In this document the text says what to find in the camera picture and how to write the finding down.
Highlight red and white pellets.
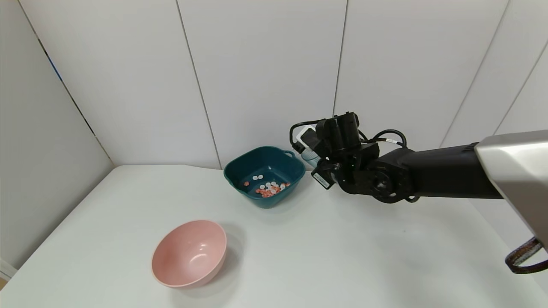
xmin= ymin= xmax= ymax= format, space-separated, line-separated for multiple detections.
xmin=243 ymin=174 xmax=292 ymax=198

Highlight clear blue ribbed cup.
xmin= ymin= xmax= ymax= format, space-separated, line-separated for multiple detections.
xmin=299 ymin=143 xmax=322 ymax=169

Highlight dark teal square bowl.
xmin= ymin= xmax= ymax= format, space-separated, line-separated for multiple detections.
xmin=223 ymin=146 xmax=306 ymax=209

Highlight pink plastic bowl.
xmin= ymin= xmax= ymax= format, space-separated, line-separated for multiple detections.
xmin=151 ymin=220 xmax=227 ymax=288

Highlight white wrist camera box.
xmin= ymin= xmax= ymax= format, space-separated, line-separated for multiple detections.
xmin=298 ymin=125 xmax=321 ymax=151

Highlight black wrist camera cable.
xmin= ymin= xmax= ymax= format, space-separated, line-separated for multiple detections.
xmin=289 ymin=118 xmax=408 ymax=151

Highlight striped flat cable loop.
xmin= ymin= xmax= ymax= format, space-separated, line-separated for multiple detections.
xmin=505 ymin=237 xmax=548 ymax=275

